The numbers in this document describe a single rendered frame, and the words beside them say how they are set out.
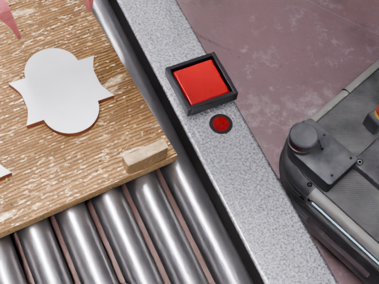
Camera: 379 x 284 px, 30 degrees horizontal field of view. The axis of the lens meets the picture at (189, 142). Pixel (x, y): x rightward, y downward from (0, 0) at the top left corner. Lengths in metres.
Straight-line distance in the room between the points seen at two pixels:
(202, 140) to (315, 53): 1.33
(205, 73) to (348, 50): 1.33
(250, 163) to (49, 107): 0.27
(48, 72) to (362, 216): 0.97
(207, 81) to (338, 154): 0.79
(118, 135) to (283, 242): 0.25
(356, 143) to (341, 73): 0.46
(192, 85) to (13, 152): 0.26
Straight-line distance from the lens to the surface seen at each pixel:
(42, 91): 0.95
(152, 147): 0.88
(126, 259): 0.87
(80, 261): 0.87
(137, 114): 0.93
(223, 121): 0.96
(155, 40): 1.03
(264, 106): 2.09
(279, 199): 0.92
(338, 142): 1.74
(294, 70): 2.18
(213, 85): 0.98
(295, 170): 1.72
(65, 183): 0.89
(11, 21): 0.89
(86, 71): 0.96
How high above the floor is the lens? 1.73
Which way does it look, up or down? 60 degrees down
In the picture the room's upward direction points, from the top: 9 degrees clockwise
